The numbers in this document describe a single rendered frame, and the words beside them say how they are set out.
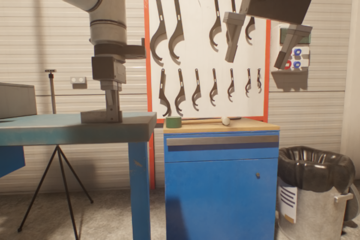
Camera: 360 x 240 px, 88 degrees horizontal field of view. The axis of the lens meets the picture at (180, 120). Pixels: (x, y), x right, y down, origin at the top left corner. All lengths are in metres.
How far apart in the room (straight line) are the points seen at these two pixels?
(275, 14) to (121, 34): 0.35
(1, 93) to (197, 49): 1.89
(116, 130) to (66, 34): 2.21
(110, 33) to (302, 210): 1.65
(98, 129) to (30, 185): 2.54
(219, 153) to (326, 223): 0.97
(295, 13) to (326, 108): 2.63
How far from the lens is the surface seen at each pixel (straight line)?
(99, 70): 0.46
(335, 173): 1.66
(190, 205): 1.28
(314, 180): 1.62
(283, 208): 1.86
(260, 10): 0.47
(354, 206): 2.14
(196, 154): 1.15
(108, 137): 0.49
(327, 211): 1.77
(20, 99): 0.96
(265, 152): 1.29
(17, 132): 0.58
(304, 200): 1.72
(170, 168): 1.17
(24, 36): 2.84
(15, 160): 0.69
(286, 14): 0.50
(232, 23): 0.46
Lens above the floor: 1.12
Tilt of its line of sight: 7 degrees down
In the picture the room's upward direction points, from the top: 1 degrees counter-clockwise
